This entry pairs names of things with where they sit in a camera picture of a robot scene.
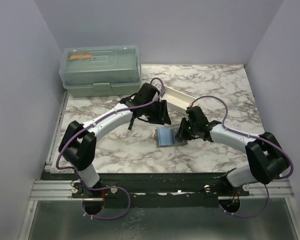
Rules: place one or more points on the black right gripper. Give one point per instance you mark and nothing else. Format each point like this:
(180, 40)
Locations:
(181, 133)

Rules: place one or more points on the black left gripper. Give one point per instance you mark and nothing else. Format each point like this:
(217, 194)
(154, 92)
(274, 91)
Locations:
(162, 117)

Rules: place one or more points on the beige card holder wallet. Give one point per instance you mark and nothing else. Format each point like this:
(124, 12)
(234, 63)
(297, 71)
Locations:
(165, 137)

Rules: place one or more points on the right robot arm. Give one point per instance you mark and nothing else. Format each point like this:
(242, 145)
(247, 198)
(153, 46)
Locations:
(265, 160)

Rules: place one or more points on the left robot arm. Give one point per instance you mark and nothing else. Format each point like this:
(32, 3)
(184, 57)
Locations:
(78, 145)

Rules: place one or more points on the white rectangular card tray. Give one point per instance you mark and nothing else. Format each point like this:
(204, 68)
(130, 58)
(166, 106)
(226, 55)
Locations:
(176, 100)

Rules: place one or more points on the green plastic storage box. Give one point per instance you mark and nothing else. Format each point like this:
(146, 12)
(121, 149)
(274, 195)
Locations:
(112, 71)

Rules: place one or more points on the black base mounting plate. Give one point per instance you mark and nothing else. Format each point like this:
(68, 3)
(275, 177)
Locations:
(163, 190)

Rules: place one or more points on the orange item inside box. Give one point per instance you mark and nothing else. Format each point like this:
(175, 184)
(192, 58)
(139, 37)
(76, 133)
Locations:
(80, 57)

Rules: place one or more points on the aluminium rail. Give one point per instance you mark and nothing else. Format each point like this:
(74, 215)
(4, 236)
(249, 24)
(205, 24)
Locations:
(51, 190)

